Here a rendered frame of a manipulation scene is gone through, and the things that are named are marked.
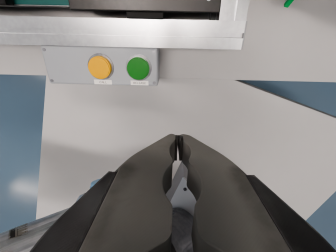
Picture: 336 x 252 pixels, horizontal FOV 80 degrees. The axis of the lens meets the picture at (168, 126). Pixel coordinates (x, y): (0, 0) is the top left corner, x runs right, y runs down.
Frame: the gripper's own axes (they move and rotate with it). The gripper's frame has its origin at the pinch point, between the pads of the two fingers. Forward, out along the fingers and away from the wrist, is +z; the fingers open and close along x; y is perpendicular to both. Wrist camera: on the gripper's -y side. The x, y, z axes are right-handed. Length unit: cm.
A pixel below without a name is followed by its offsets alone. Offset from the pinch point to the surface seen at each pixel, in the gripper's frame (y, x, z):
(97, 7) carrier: -7.9, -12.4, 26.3
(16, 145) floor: 86, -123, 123
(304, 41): -2.8, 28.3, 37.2
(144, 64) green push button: 0.7, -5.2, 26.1
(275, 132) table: 20, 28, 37
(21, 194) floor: 141, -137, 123
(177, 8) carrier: -7.9, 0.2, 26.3
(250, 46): -1.5, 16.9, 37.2
